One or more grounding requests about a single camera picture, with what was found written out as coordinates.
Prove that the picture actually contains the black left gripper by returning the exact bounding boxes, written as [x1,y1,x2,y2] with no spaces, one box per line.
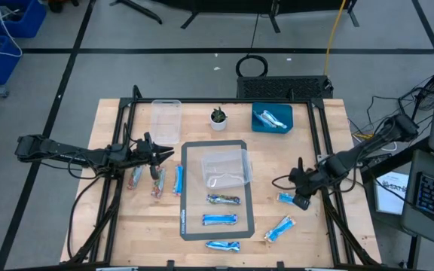
[144,132,176,181]

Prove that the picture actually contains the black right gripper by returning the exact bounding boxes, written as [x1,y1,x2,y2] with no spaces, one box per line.
[288,157,316,212]

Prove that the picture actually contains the blue granola bar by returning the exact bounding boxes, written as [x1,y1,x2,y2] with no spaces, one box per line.
[201,213,239,227]
[263,215,298,243]
[264,109,289,130]
[173,163,185,197]
[204,240,242,253]
[276,191,297,206]
[256,111,278,129]

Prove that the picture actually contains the clear plastic container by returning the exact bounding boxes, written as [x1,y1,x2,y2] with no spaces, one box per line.
[200,148,255,190]
[150,99,183,146]

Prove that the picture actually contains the blue plastic bin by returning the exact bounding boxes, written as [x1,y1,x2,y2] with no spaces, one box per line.
[251,102,295,135]

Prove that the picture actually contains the dark blue bar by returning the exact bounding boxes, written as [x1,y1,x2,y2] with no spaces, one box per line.
[206,193,242,206]

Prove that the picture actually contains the white pot with succulent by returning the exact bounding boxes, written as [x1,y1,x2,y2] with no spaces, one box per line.
[209,106,228,132]

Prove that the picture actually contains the grey-bordered silicone baking mat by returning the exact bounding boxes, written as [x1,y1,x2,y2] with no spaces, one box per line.
[179,139,256,242]

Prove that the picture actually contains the black perforated computer case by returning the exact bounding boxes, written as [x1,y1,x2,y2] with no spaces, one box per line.
[236,75,335,100]

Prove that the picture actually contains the white paper sheet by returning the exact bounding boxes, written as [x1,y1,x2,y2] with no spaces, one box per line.
[374,171,410,216]

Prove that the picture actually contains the grey desk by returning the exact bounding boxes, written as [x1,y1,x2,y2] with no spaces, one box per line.
[400,149,434,254]

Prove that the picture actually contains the black aluminium table frame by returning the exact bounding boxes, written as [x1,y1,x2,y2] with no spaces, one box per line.
[64,84,382,271]

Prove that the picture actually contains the coiled black cable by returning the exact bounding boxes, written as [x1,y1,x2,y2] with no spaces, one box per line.
[234,54,270,79]

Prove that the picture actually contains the thick yellow cable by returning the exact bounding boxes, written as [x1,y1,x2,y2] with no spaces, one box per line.
[322,0,348,76]

